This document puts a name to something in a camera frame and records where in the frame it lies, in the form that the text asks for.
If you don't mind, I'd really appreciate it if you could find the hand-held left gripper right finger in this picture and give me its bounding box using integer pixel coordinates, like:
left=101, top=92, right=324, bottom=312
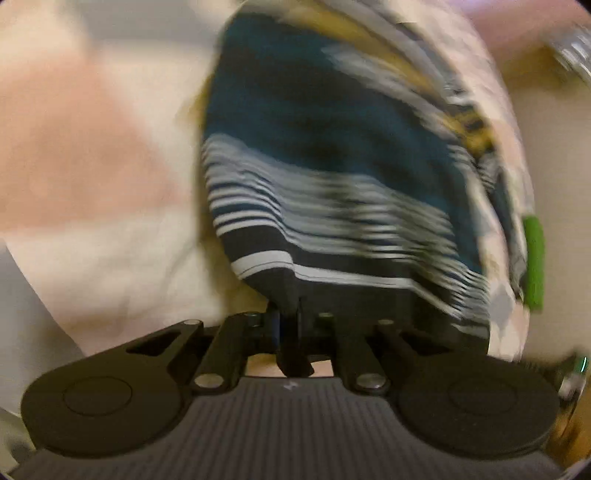
left=293, top=299, right=439, bottom=394

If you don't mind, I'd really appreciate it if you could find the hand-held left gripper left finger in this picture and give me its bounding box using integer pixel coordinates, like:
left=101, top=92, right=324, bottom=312
left=126, top=309, right=283, bottom=394

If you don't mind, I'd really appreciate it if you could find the navy striped shirt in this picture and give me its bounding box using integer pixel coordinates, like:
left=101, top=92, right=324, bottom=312
left=201, top=9, right=532, bottom=370

